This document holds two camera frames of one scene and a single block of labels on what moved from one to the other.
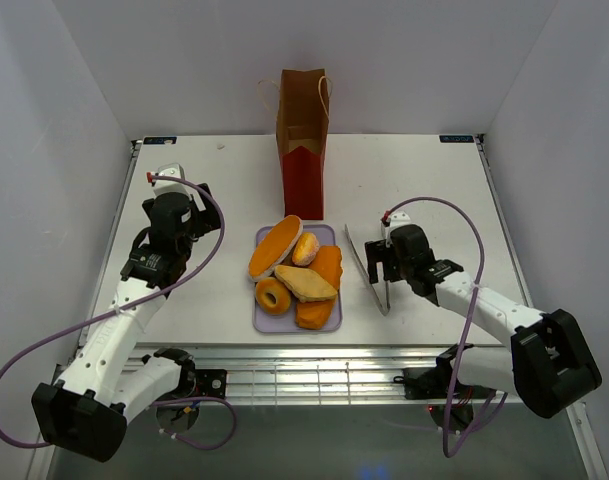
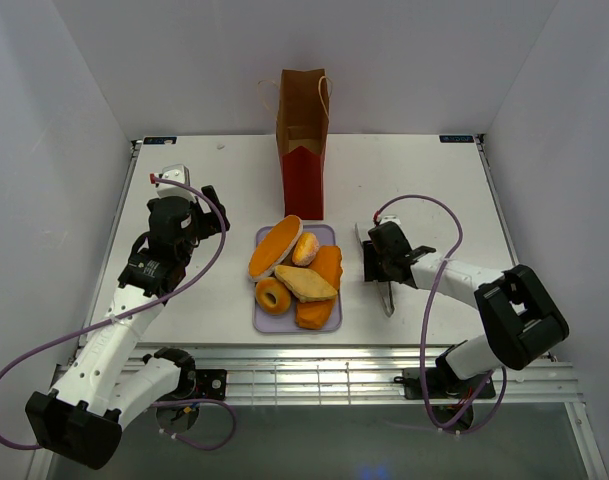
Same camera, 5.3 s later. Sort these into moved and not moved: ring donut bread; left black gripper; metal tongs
Moved: metal tongs
Not moved: left black gripper; ring donut bread
